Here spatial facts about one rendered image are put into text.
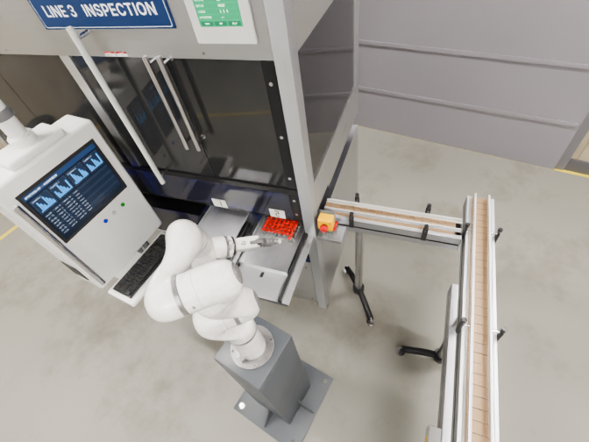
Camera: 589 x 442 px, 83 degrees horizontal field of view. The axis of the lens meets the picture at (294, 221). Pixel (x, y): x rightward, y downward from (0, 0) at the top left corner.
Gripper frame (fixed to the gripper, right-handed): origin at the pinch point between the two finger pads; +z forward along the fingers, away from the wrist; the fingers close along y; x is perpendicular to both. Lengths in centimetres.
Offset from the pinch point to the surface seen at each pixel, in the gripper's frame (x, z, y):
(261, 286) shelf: 17.8, 5.7, 27.9
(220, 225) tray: -19, -1, 58
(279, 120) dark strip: -42.4, 1.9, -22.1
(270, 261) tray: 6.7, 13.5, 31.0
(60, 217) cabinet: -27, -75, 53
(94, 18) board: -84, -56, -6
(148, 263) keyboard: -4, -39, 78
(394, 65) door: -157, 182, 67
